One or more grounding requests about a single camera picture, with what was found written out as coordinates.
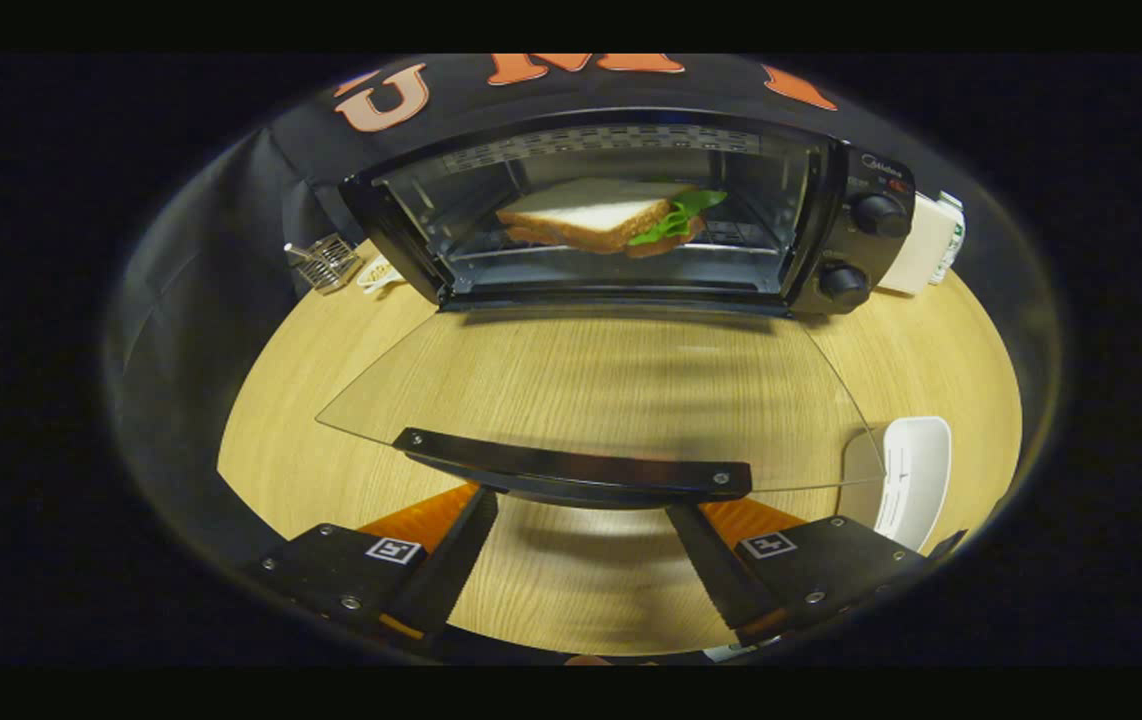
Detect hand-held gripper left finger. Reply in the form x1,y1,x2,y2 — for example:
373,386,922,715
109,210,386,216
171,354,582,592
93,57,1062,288
246,484,499,643

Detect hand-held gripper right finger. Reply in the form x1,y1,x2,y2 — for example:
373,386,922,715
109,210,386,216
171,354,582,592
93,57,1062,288
666,500,932,646

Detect black toaster oven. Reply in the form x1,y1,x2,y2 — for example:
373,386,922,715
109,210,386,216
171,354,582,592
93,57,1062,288
314,107,917,511

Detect lettuce sandwich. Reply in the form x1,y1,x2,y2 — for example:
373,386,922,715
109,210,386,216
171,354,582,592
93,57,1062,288
496,178,729,259

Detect white pop-up toaster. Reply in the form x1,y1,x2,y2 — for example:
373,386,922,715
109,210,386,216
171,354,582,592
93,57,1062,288
876,192,954,296

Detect white tray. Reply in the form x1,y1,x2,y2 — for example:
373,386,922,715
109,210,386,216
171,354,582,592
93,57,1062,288
836,416,954,553

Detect white patterned holder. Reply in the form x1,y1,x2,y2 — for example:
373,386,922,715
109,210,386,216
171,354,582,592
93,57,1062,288
356,252,407,296

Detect black backdrop cloth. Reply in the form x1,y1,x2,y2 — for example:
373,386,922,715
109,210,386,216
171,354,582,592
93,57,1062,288
103,54,932,591

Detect white bottle with green label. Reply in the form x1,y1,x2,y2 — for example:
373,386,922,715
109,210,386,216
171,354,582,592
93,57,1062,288
931,190,968,286

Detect metal wire rack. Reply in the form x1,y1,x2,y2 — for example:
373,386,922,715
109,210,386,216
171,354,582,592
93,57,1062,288
283,233,364,294

